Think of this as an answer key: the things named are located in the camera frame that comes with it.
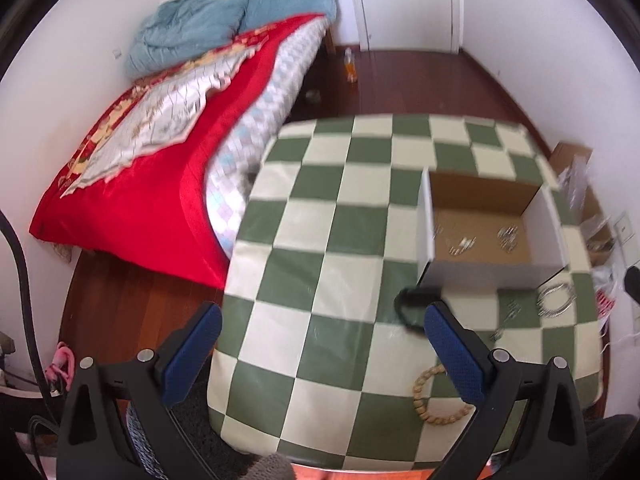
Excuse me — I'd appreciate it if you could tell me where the small cardboard jewelry box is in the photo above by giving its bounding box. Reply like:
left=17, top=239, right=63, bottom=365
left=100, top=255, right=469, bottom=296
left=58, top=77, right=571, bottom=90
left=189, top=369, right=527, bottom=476
left=416, top=170, right=568, bottom=290

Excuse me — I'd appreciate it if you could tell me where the white red plastic bag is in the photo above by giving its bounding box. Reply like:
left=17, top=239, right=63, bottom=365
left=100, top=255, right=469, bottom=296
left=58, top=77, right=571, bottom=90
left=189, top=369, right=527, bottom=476
left=591, top=264, right=625, bottom=328

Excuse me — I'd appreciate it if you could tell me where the white power strip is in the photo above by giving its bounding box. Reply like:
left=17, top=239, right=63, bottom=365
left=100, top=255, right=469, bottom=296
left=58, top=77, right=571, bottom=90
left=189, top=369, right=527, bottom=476
left=613, top=211, right=639, bottom=338

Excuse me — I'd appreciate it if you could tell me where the pink object on floor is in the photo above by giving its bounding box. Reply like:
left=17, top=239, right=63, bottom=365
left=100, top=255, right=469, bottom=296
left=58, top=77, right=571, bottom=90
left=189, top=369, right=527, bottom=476
left=44, top=341, right=76, bottom=393

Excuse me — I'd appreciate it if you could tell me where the open brown cardboard box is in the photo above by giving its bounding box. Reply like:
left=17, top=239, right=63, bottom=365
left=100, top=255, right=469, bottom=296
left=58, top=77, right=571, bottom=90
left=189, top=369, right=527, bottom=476
left=549, top=142, right=615, bottom=266

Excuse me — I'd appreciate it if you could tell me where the black wristband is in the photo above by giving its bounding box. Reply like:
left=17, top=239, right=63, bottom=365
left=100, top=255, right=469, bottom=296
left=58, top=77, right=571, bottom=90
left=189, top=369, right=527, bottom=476
left=394, top=286, right=442, bottom=336

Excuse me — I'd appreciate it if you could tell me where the green white checkered tablecloth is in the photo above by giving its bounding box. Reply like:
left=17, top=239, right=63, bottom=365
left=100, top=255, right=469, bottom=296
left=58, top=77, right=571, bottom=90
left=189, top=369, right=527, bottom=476
left=207, top=112, right=604, bottom=470

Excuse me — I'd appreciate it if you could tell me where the red patterned bedspread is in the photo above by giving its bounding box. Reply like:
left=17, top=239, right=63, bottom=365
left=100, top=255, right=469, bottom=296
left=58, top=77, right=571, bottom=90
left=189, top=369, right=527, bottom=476
left=29, top=14, right=326, bottom=288

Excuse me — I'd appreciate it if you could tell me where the quilted white mattress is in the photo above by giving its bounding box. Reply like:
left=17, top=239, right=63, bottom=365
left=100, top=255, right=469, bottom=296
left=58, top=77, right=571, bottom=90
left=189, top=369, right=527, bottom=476
left=205, top=18, right=329, bottom=257

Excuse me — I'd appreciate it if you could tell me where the orange drink bottle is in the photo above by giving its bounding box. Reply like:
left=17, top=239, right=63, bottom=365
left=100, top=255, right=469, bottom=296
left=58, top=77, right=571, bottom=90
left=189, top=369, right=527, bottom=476
left=343, top=48, right=358, bottom=84

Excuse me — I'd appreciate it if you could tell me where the white door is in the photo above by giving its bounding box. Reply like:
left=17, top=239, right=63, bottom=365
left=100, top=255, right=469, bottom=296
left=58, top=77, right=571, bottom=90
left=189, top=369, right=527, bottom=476
left=352, top=0, right=464, bottom=54

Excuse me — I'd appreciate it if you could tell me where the small round floor object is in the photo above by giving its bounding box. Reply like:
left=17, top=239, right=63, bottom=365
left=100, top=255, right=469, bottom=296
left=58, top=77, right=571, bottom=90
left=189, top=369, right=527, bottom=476
left=305, top=89, right=321, bottom=104

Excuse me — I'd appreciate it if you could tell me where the blue pillow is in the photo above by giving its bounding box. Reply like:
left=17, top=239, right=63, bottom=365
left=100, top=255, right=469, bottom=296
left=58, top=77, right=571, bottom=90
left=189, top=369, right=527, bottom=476
left=239, top=0, right=337, bottom=34

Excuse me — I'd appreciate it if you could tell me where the blue duvet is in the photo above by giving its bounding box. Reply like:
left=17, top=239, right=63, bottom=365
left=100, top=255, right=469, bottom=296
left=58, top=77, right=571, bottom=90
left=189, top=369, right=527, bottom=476
left=125, top=0, right=247, bottom=79

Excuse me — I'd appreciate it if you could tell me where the silver chain bracelet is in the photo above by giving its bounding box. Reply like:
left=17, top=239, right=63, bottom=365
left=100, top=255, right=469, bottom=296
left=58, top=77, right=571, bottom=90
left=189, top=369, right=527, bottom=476
left=536, top=280, right=577, bottom=320

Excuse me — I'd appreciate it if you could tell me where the wooden bead bracelet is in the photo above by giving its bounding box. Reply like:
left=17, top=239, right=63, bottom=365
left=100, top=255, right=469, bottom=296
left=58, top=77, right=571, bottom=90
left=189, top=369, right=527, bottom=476
left=412, top=363, right=475, bottom=426

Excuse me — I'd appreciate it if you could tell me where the black cable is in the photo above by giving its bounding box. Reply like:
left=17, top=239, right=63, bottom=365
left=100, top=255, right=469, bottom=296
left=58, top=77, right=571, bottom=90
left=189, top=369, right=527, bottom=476
left=0, top=208, right=61, bottom=480

